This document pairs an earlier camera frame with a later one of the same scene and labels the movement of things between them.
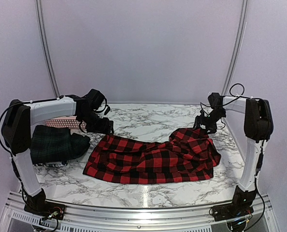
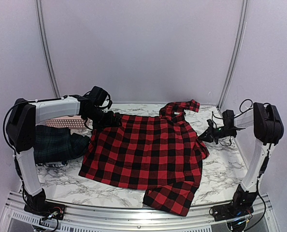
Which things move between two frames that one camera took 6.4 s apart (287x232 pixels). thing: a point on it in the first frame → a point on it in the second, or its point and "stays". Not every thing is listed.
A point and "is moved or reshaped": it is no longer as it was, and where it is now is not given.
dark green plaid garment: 52,144 stays
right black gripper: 197,123 → 209,135
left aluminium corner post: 41,24 stays
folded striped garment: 51,164 stays
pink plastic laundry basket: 71,122 stays
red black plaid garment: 189,153 is moved or reshaped
